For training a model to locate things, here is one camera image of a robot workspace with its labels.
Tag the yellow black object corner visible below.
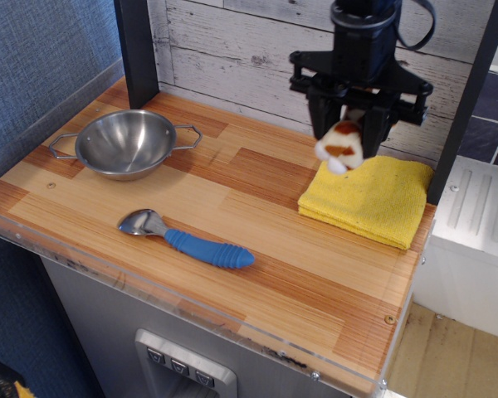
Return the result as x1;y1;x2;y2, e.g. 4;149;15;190
0;373;36;398

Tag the silver dispenser button panel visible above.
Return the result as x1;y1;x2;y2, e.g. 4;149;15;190
134;328;238;397

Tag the dark right vertical post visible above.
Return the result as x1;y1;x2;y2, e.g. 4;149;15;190
427;0;498;206

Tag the blue handled metal scoop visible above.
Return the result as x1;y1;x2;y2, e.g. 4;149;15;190
118;209;255;269

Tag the dark left vertical post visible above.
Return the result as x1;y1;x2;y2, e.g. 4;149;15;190
114;0;159;109

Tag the white toy sink unit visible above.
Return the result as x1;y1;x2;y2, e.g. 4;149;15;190
413;157;498;337

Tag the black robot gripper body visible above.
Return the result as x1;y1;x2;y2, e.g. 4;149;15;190
290;20;433;125

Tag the grey toy fridge cabinet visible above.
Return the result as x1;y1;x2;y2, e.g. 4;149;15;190
43;259;387;397

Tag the steel bowl with handles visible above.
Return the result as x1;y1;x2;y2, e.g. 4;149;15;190
49;109;203;181

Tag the dark vertical post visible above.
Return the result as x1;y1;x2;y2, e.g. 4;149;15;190
114;0;159;109
427;0;498;206

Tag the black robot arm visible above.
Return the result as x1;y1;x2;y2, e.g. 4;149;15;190
290;1;433;158

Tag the brown white plush toy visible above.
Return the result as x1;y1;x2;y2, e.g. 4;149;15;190
315;108;365;175

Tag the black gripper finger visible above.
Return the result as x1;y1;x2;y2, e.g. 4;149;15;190
306;78;349;139
360;106;399;158

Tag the yellow folded cloth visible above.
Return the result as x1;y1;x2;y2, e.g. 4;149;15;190
298;156;434;250

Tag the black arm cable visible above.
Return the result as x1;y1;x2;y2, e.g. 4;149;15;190
393;0;437;51

